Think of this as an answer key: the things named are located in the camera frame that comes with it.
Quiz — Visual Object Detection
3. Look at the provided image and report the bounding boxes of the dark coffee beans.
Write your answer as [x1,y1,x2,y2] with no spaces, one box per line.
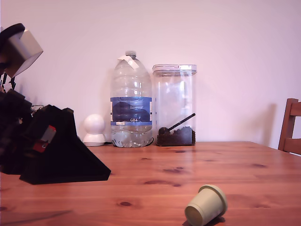
[157,126,197,146]

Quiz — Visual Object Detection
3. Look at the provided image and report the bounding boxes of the large clear water bottle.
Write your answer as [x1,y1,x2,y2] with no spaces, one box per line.
[110,50,154,148]

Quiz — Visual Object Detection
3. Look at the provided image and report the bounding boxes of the black scoop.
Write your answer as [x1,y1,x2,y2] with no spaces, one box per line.
[158,113,196,137]

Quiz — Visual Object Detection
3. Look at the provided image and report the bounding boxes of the clear plastic storage jar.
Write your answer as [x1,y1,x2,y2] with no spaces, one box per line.
[152,63,198,147]

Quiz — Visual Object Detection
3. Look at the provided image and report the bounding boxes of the wooden chair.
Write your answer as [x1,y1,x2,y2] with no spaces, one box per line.
[277,98,301,155]

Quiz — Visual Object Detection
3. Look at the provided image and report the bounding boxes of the small white round camera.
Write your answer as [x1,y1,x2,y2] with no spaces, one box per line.
[82,113,106,147]

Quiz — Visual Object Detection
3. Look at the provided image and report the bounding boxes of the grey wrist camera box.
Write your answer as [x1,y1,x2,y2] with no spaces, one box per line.
[0,23,44,79]

